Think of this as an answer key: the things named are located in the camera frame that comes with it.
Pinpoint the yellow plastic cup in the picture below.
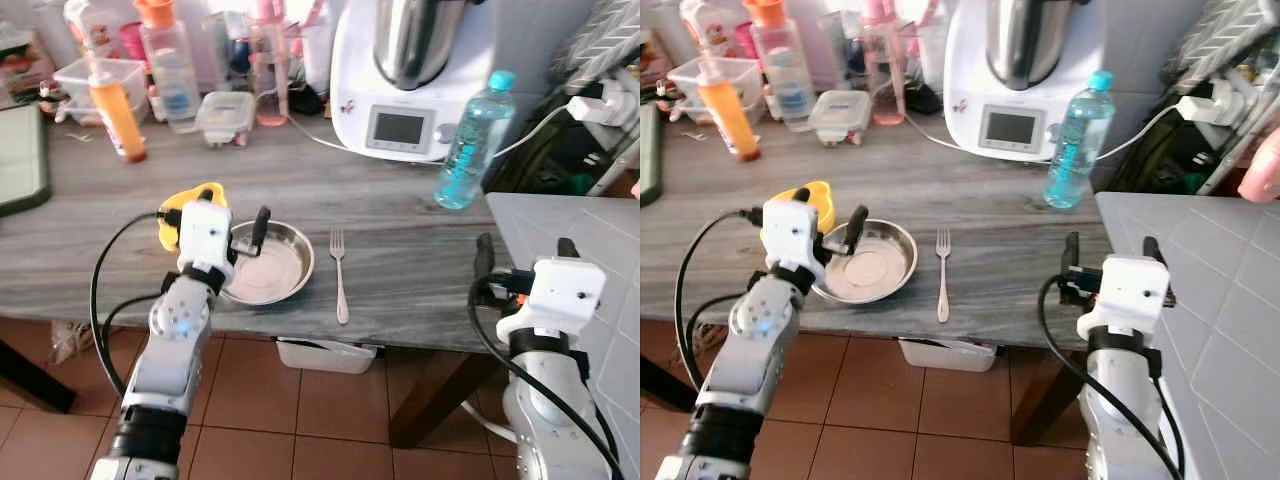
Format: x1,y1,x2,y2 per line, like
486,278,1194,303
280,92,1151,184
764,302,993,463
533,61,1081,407
157,182,229,251
760,180,836,241

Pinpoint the grey tiled table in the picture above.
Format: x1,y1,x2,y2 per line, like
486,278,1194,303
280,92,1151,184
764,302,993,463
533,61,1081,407
1095,190,1280,480
484,192,641,480

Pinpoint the round steel plate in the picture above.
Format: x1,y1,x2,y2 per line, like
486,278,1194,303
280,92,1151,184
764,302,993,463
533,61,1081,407
220,222,316,307
812,218,918,306

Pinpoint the grey wooden table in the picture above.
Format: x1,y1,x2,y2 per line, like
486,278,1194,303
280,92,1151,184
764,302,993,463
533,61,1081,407
640,100,1241,446
0,100,641,449

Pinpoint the small lidded plastic container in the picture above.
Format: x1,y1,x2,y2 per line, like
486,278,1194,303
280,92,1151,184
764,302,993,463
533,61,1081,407
807,90,873,147
194,91,257,149

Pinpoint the steel fork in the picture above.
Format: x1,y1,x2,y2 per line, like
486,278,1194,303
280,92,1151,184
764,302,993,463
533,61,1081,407
329,228,352,326
934,227,953,324

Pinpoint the blue plastic water bottle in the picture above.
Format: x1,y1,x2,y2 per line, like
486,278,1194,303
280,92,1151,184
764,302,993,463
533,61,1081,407
1043,70,1116,211
433,70,517,211

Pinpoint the orange squeeze bottle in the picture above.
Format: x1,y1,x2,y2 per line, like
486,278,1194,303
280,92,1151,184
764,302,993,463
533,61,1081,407
697,60,761,163
88,62,148,164

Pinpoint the clear bottle with orange cap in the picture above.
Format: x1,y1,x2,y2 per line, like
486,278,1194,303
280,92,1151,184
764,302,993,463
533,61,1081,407
745,0,816,133
133,0,203,134

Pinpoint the pink drinking bottle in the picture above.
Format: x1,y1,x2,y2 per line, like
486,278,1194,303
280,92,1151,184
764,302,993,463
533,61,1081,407
862,0,908,127
247,0,293,128

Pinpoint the white plastic bin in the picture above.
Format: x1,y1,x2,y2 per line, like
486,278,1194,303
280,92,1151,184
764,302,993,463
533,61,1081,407
275,337,379,375
897,337,998,373

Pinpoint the white power adapter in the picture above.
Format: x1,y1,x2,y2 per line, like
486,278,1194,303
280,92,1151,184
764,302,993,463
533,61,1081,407
567,82,641,129
1175,82,1256,129

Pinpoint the clear plastic storage box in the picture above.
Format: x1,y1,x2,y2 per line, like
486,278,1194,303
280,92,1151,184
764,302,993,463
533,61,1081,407
52,58,151,126
667,57,761,126

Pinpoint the white kitchen appliance with display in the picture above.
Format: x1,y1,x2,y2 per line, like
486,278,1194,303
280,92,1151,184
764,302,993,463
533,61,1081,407
328,0,501,164
942,0,1106,164

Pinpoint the white printed bottle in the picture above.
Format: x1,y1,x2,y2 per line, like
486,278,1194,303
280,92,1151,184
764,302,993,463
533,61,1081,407
63,0,126,61
680,0,743,59

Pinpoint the grey chevron chair back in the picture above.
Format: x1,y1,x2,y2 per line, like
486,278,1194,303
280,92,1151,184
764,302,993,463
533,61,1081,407
555,0,641,96
1165,0,1280,96

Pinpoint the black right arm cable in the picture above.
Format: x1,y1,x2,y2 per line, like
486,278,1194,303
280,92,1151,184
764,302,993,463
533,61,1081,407
1037,275,1186,480
468,280,623,480

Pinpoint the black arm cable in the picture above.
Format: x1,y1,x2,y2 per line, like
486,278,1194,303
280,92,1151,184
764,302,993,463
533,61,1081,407
468,280,623,480
90,208,181,399
673,208,766,396
1037,275,1186,480

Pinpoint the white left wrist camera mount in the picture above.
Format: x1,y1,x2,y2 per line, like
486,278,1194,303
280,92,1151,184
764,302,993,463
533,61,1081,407
762,198,824,287
178,199,237,287

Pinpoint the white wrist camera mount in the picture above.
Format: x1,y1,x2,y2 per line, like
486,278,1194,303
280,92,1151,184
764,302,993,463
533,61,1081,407
762,198,824,287
497,257,607,347
178,199,237,287
1077,255,1173,351

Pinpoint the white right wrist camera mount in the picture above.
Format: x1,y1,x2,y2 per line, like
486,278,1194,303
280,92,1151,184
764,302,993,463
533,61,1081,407
497,257,607,347
1077,255,1173,351

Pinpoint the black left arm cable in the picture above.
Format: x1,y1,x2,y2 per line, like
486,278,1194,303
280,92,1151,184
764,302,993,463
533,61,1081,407
90,208,181,399
673,208,766,396

